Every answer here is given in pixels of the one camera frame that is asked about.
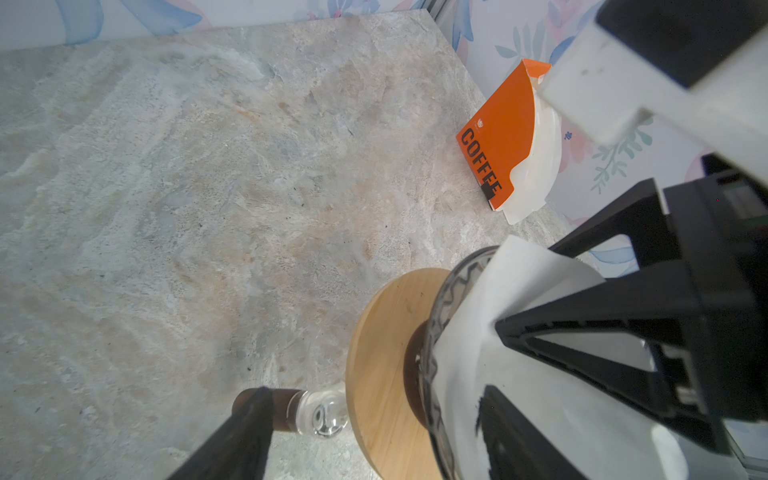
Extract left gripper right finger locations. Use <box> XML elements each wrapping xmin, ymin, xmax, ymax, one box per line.
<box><xmin>478</xmin><ymin>385</ymin><xmax>586</xmax><ymax>480</ymax></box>

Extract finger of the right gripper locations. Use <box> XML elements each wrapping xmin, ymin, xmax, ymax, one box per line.
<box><xmin>549</xmin><ymin>179</ymin><xmax>679</xmax><ymax>268</ymax></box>
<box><xmin>494</xmin><ymin>261</ymin><xmax>714</xmax><ymax>450</ymax></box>

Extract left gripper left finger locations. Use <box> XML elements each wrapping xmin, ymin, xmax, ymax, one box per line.
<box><xmin>169</xmin><ymin>387</ymin><xmax>274</xmax><ymax>480</ymax></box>

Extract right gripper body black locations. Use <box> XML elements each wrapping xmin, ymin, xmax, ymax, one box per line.
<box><xmin>662</xmin><ymin>154</ymin><xmax>767</xmax><ymax>453</ymax></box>

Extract wooden ring lid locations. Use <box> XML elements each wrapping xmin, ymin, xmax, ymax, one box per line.
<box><xmin>345</xmin><ymin>268</ymin><xmax>448</xmax><ymax>479</ymax></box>

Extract grey ribbed glass dripper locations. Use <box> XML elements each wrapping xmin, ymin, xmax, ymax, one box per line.
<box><xmin>418</xmin><ymin>244</ymin><xmax>502</xmax><ymax>480</ymax></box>

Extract orange coffee filter pack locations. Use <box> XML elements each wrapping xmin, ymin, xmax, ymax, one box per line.
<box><xmin>456</xmin><ymin>59</ymin><xmax>562</xmax><ymax>225</ymax></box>

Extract clear glass carafe wooden handle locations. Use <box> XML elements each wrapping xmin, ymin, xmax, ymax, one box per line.
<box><xmin>231</xmin><ymin>385</ymin><xmax>349</xmax><ymax>439</ymax></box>

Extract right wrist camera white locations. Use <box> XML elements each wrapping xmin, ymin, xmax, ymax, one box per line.
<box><xmin>539</xmin><ymin>1</ymin><xmax>767</xmax><ymax>183</ymax></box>

